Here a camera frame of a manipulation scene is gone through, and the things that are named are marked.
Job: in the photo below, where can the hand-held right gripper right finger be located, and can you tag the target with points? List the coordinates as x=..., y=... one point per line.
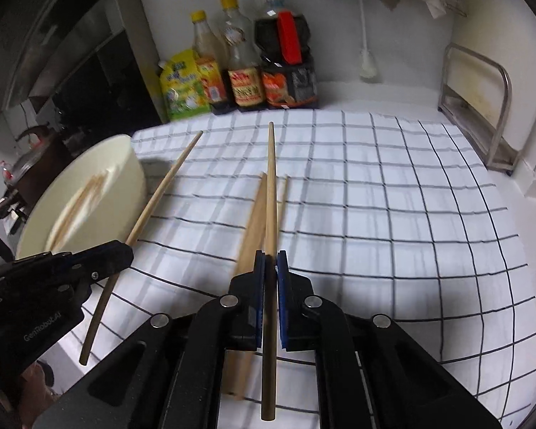
x=283, y=304

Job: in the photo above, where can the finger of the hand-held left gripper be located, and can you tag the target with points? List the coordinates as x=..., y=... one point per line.
x=35, y=263
x=107, y=261

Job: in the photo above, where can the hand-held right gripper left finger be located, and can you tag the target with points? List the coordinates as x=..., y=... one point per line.
x=260, y=286

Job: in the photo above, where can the long wooden chopstick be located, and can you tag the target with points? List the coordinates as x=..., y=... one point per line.
x=252, y=228
x=161, y=187
x=271, y=187

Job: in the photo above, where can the cream white bowl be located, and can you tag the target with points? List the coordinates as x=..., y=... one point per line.
x=125, y=174

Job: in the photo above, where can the person's left hand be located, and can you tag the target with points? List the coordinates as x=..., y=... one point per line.
x=38, y=384

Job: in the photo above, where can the brown pot with lid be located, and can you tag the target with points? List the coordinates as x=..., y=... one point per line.
x=35, y=161

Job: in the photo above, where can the white black-grid cloth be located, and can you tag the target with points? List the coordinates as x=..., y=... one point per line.
x=384, y=232

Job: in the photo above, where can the yellow-green seasoning pouch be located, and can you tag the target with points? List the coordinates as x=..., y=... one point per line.
x=183, y=94

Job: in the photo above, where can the yellow-cap soy sauce bottle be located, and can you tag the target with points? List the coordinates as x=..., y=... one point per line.
x=245, y=89

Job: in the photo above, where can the large red-cap soy sauce bottle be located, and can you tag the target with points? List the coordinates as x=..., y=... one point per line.
x=290, y=85

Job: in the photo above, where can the slim yellow-cap vinegar bottle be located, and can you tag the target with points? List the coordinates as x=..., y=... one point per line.
x=210, y=80

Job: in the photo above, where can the stainless steel range hood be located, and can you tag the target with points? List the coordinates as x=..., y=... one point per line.
x=71, y=53

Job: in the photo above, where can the white hanging dish brush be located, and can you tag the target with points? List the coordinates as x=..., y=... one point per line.
x=367, y=65

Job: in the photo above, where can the metal cutting board rack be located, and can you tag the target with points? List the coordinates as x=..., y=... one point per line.
x=473, y=127

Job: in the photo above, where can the white cutting board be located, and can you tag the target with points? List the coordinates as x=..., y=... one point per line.
x=482, y=31

